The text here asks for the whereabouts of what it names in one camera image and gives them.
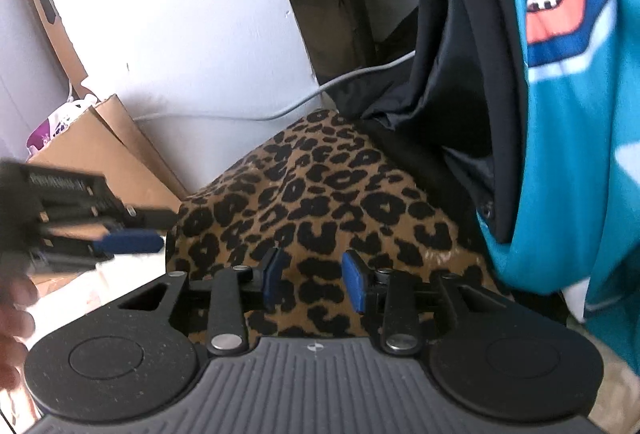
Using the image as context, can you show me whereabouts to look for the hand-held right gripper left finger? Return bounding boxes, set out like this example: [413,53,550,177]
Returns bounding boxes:
[117,246,292,358]

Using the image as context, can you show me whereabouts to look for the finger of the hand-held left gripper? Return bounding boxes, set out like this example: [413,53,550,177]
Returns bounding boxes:
[90,230,166,255]
[97,205,178,229]

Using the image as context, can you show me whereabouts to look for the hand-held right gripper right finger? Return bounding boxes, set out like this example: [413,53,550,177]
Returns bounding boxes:
[341,249,513,358]

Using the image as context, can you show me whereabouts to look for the leopard print pants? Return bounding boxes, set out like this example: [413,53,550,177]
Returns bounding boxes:
[165,108,506,347]

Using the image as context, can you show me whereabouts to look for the person's left hand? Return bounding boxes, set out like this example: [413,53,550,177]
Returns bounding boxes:
[0,274,38,392]

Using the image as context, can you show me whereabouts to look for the flattened brown cardboard sheet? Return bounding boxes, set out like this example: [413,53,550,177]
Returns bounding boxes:
[27,94,188,215]

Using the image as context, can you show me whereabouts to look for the purple white packet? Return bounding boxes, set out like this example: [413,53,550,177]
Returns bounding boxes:
[25,96,98,155]

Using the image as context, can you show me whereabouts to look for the black jacket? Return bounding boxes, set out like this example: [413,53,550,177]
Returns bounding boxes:
[357,0,533,245]

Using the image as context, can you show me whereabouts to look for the teal jersey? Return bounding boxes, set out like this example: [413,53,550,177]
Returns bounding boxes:
[477,0,640,375]

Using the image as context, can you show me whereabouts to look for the white cable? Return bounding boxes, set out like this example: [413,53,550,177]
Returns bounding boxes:
[135,51,418,121]

